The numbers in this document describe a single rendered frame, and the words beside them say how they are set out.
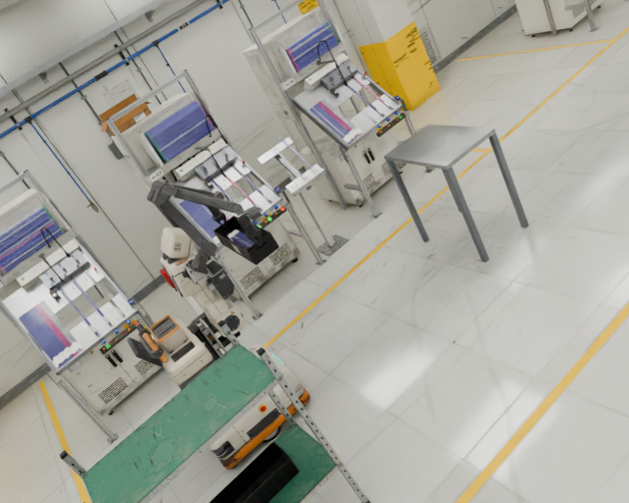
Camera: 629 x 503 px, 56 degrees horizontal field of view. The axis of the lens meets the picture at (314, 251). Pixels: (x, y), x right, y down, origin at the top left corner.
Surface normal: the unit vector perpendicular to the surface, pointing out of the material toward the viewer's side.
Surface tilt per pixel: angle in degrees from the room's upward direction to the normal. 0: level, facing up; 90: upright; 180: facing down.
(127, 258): 90
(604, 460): 0
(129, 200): 90
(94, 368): 90
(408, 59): 91
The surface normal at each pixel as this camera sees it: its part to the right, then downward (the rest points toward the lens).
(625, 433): -0.45, -0.78
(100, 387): 0.52, 0.18
